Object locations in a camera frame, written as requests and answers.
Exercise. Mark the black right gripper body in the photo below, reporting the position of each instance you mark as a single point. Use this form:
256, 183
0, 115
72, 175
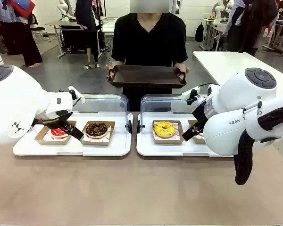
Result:
199, 111

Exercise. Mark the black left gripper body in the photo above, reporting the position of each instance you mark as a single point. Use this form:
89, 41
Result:
49, 121

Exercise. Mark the purple glazed donut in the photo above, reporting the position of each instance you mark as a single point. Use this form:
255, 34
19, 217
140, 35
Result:
201, 134

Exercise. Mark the cardboard box with yellow donut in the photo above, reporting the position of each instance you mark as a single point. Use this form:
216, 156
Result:
167, 141

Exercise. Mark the yellow sprinkled donut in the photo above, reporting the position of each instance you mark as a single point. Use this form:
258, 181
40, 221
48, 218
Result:
164, 129

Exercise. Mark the dark brown serving tray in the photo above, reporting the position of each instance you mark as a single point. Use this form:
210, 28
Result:
146, 76

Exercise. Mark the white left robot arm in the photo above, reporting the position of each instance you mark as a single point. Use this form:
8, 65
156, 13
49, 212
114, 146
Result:
14, 94

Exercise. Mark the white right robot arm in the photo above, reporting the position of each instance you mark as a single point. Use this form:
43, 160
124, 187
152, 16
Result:
240, 99

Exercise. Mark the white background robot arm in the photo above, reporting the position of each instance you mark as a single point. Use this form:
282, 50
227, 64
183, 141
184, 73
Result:
64, 11

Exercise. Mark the red glazed donut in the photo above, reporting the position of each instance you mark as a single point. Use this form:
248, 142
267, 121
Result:
59, 133

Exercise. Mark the cardboard box with red donut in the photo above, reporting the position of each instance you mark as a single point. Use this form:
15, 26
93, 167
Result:
44, 139

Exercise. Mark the chocolate glazed donut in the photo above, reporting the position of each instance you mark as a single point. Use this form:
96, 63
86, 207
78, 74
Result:
96, 129

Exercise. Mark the cardboard box with chocolate donut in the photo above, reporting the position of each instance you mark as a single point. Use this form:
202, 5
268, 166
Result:
94, 142

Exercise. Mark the person in black shirt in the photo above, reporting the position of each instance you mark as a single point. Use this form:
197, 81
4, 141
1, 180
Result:
148, 37

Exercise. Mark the person's left hand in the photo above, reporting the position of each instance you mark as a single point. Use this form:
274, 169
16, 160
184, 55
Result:
182, 70

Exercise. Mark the person's right hand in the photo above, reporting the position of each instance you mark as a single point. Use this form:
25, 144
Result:
110, 69

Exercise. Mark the white paper liner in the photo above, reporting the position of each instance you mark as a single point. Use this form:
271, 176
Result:
178, 137
89, 139
47, 137

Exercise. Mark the white display tray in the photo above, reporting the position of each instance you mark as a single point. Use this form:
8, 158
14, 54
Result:
68, 149
165, 149

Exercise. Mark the clear plastic display lid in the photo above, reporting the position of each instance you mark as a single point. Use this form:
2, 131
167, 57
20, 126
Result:
103, 103
165, 103

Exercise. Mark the large white table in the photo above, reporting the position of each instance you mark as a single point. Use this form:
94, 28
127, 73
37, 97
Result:
226, 63

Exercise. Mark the bystander in dark trousers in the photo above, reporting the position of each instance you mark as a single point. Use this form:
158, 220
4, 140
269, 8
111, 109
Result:
30, 47

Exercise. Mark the black hanging backpack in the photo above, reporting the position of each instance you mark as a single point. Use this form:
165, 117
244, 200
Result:
199, 33

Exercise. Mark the white background workbench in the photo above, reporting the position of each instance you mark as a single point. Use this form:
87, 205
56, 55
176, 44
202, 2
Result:
214, 30

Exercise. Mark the grey background desk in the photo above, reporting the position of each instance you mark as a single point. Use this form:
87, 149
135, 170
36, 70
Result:
68, 35

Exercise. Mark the black office chair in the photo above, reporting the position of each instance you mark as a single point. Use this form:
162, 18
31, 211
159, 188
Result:
37, 29

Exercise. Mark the bystander with long hair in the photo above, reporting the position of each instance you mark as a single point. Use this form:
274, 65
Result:
252, 28

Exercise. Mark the bystander in dark jacket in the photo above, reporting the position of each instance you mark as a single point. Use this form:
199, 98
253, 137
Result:
89, 18

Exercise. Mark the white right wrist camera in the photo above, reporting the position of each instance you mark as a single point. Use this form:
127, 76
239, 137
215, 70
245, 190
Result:
191, 93

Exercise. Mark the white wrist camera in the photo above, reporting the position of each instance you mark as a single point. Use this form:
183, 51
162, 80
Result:
79, 95
191, 93

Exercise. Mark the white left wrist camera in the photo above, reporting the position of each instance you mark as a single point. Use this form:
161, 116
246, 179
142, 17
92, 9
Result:
79, 95

